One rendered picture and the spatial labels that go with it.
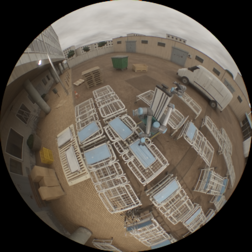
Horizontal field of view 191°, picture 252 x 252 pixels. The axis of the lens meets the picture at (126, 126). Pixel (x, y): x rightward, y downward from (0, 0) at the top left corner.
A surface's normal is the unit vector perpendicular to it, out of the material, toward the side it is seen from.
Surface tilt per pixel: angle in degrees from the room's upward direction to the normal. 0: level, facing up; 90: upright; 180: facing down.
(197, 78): 89
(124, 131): 3
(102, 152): 7
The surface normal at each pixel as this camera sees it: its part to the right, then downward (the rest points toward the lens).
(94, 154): 0.02, -0.38
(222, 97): -0.75, 0.58
